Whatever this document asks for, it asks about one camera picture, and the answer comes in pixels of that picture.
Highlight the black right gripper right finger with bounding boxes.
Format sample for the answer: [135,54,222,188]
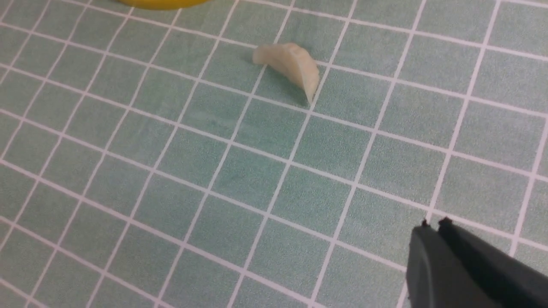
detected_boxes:
[437,218,547,308]

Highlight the white dumpling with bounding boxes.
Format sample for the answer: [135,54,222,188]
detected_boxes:
[252,43,320,104]

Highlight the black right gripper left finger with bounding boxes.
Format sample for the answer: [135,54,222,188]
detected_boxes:
[406,220,501,308]

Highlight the green checkered tablecloth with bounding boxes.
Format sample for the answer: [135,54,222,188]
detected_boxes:
[0,0,548,308]

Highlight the bamboo steamer tray yellow rim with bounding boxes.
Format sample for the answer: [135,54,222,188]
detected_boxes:
[118,0,207,10]

